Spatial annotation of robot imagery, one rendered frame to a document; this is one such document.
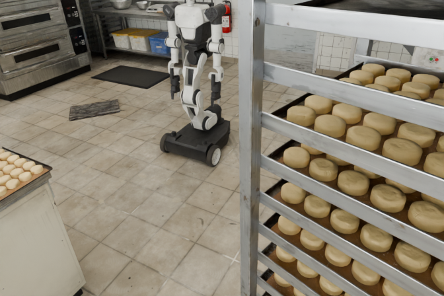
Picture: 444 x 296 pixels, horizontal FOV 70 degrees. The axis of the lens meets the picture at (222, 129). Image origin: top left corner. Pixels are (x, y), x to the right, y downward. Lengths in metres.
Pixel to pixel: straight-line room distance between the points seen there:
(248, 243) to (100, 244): 1.86
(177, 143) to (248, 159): 2.46
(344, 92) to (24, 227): 1.55
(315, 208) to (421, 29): 0.37
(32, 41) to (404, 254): 5.16
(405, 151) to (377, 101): 0.10
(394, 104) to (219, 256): 1.93
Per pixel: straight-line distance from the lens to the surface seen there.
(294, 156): 0.62
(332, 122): 0.56
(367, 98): 0.46
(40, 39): 5.43
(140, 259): 2.33
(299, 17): 0.48
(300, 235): 0.75
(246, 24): 0.50
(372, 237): 0.63
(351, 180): 0.59
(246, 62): 0.51
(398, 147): 0.52
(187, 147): 2.97
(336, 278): 0.68
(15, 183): 1.64
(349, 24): 0.44
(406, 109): 0.45
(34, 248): 1.85
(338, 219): 0.64
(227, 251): 2.29
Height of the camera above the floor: 1.77
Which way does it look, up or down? 30 degrees down
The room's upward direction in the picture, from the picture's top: 2 degrees counter-clockwise
